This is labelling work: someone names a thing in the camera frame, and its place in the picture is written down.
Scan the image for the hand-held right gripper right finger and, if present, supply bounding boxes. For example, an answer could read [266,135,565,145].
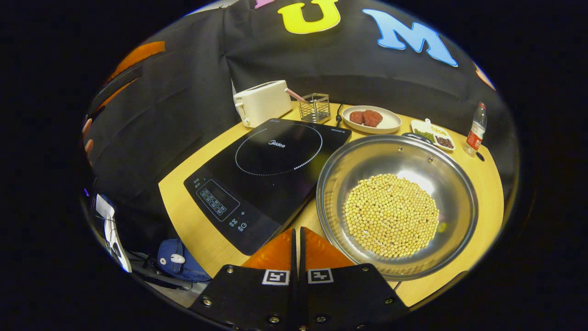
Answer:
[300,226,409,331]

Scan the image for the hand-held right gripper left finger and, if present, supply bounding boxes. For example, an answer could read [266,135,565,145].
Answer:
[189,228,297,331]

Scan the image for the black induction cooktop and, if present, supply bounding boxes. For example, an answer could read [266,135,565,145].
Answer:
[184,118,352,256]

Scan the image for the stainless steel pot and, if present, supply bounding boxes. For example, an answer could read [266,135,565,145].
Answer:
[316,132,479,281]

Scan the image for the blue bag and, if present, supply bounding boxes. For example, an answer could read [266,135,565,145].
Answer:
[157,238,212,282]

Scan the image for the pile of soybeans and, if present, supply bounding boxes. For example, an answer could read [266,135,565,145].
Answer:
[344,173,440,258]

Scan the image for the white toaster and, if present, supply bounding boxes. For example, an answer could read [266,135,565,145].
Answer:
[233,80,293,128]

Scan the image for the white oval plate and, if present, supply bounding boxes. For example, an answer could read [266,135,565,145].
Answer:
[342,105,402,135]

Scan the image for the raw red meat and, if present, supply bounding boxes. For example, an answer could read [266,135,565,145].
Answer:
[349,109,384,128]

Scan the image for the white divided dish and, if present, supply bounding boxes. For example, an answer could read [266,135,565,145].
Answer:
[410,118,456,152]

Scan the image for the clear water bottle red label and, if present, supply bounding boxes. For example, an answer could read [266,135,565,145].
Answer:
[464,102,487,157]

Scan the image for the metal wire basket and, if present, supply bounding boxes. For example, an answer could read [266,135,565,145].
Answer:
[299,93,331,123]

